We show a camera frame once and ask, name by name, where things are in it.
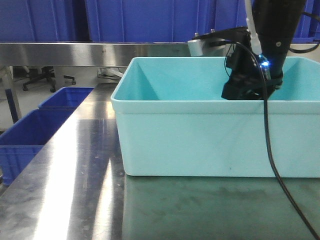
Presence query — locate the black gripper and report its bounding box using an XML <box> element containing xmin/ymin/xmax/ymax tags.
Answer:
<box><xmin>221</xmin><ymin>44</ymin><xmax>283</xmax><ymax>100</ymax></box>

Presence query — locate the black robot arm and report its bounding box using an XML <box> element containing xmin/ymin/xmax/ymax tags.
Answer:
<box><xmin>221</xmin><ymin>0</ymin><xmax>306</xmax><ymax>100</ymax></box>

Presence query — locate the blue crate upper right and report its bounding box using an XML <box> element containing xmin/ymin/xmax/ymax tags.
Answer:
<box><xmin>204</xmin><ymin>0</ymin><xmax>320</xmax><ymax>44</ymax></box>

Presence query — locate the light cyan plastic bin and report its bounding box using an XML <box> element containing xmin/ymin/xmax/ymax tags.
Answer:
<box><xmin>111</xmin><ymin>57</ymin><xmax>320</xmax><ymax>178</ymax></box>

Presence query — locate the blue crate upper middle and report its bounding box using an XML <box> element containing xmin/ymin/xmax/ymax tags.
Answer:
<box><xmin>85</xmin><ymin>0</ymin><xmax>216</xmax><ymax>43</ymax></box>

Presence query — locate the far blue floor crate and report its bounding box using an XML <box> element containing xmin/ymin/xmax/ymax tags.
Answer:
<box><xmin>38</xmin><ymin>87</ymin><xmax>94</xmax><ymax>110</ymax></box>

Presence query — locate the blue floor crate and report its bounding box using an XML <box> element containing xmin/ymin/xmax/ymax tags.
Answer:
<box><xmin>38</xmin><ymin>87</ymin><xmax>94</xmax><ymax>110</ymax></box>
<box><xmin>0</xmin><ymin>109</ymin><xmax>73</xmax><ymax>186</ymax></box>

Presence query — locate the black office chair base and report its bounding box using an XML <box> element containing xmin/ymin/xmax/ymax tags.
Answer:
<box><xmin>22</xmin><ymin>66</ymin><xmax>77</xmax><ymax>93</ymax></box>

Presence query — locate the blue crate upper left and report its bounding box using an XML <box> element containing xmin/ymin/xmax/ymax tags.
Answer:
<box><xmin>0</xmin><ymin>0</ymin><xmax>77</xmax><ymax>43</ymax></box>

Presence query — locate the near blue floor crate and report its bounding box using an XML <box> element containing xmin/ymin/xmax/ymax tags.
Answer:
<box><xmin>0</xmin><ymin>109</ymin><xmax>73</xmax><ymax>186</ymax></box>

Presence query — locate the white cable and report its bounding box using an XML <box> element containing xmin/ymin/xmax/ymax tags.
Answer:
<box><xmin>244</xmin><ymin>0</ymin><xmax>262</xmax><ymax>55</ymax></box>

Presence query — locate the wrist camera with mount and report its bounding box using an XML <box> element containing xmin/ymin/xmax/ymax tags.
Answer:
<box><xmin>187</xmin><ymin>26</ymin><xmax>250</xmax><ymax>57</ymax></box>

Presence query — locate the black cable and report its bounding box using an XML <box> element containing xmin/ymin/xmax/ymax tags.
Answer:
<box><xmin>224</xmin><ymin>41</ymin><xmax>320</xmax><ymax>239</ymax></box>

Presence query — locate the steel shelf front rail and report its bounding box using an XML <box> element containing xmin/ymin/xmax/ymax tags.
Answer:
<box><xmin>0</xmin><ymin>41</ymin><xmax>320</xmax><ymax>67</ymax></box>

